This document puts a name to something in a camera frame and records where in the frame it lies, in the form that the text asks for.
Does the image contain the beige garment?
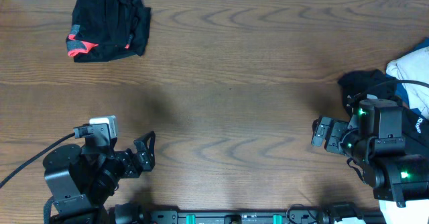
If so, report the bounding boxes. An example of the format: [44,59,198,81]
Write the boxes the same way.
[385,46,429,120]

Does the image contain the black leggings with orange waistband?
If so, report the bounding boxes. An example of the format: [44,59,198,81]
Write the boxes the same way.
[66,0,151,63]

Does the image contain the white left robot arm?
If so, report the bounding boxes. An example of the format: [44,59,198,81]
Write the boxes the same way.
[43,131,156,223]

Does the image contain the black garment with white logo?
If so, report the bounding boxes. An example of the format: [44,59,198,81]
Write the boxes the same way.
[338,70,428,156]

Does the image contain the blue garment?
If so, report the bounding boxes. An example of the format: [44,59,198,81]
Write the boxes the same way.
[385,38,429,117]

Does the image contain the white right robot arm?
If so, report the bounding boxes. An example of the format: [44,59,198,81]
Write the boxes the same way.
[312,99,428,223]

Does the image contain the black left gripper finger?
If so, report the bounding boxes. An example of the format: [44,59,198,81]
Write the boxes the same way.
[133,131,156,156]
[137,152,155,171]

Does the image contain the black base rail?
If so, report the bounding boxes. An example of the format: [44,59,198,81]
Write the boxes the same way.
[143,209,386,224]

